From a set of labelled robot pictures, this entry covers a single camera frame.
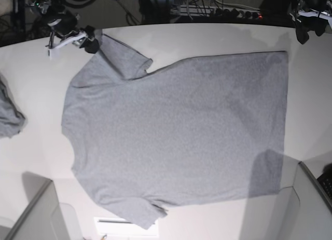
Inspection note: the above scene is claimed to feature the black keyboard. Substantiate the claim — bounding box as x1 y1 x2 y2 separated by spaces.
317 172 332 199

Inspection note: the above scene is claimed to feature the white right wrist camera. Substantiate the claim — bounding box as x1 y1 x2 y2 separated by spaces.
47 31 88 60

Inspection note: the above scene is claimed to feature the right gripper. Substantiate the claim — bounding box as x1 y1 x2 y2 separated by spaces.
79 25 100 53

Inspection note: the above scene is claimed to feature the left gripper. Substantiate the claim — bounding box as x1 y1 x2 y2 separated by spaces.
295 17 325 45

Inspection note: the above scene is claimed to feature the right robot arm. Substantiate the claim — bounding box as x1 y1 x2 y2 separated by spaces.
30 0 100 57

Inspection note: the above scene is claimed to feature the white power strip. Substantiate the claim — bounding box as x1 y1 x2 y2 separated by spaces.
171 5 263 20

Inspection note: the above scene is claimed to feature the grey partition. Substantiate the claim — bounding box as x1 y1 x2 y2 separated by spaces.
275 162 331 239
4 179 84 240

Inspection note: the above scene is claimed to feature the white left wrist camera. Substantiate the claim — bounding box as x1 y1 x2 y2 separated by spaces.
295 10 331 20

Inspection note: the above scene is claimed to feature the grey cloth pile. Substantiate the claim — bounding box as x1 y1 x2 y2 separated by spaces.
1 74 26 138

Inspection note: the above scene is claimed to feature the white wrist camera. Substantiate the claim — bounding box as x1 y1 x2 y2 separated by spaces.
295 10 331 20
47 31 88 60

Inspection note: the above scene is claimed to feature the grey T-shirt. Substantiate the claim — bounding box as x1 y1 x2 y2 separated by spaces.
62 36 288 229

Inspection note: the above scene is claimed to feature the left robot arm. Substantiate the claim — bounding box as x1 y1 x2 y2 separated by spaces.
288 0 331 45

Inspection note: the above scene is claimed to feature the grey partition right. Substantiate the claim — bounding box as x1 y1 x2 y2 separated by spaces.
275 162 331 239

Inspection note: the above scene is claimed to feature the grey partition left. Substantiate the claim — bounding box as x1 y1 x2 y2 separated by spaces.
4 179 84 240

